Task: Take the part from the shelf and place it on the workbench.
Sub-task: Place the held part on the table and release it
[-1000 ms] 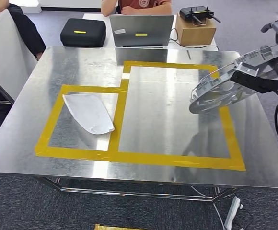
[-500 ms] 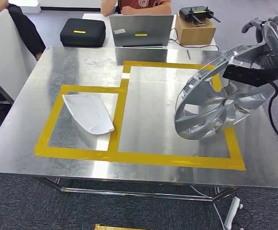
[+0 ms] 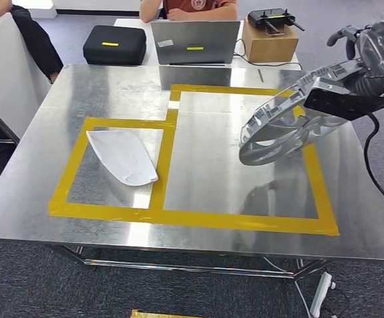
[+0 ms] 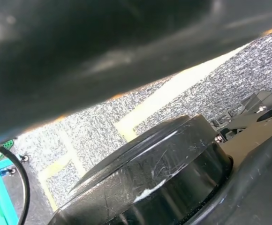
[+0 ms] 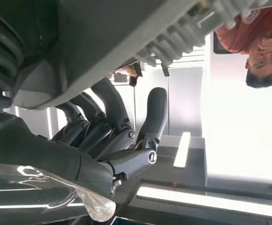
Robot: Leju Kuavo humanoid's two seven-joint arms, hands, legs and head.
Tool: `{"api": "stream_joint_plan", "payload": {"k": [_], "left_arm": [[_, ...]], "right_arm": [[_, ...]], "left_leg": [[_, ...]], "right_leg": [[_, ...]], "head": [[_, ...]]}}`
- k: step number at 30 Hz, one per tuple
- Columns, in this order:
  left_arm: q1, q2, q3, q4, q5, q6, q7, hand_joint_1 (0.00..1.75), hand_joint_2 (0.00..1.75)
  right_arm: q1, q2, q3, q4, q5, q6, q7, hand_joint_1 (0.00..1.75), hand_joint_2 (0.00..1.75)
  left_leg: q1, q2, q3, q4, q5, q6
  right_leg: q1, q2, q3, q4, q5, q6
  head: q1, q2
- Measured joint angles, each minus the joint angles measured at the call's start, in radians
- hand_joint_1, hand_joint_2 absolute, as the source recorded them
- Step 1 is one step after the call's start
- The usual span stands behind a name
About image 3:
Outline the grey plastic wheel hubcap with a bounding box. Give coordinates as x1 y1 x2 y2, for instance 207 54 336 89
238 59 368 167

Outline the steel workbench table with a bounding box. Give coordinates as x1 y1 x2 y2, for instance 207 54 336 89
0 63 384 282

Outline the white curved plastic part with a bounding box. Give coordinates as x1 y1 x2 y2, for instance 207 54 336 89
85 129 159 187

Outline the brown cardboard box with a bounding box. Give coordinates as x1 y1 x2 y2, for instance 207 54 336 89
241 18 299 64

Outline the black remote controller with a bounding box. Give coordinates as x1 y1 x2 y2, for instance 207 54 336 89
247 7 305 35

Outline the grey laptop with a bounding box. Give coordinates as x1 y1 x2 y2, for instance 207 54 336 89
150 20 241 67

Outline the white power strip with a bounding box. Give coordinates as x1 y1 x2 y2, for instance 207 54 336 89
309 271 336 318

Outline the person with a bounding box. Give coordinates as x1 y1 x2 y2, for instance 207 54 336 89
139 0 238 24
0 0 64 84

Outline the black zip carry case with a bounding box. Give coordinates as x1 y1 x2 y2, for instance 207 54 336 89
82 25 147 67

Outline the yellow floor tape square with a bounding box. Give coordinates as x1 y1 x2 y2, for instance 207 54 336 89
131 309 206 318

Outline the steel table with yellow tape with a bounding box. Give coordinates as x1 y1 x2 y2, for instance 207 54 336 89
0 97 20 146

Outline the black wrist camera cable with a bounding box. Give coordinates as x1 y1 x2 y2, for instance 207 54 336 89
364 113 384 216

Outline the white floor cable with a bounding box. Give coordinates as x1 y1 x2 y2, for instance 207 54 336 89
263 256 312 318

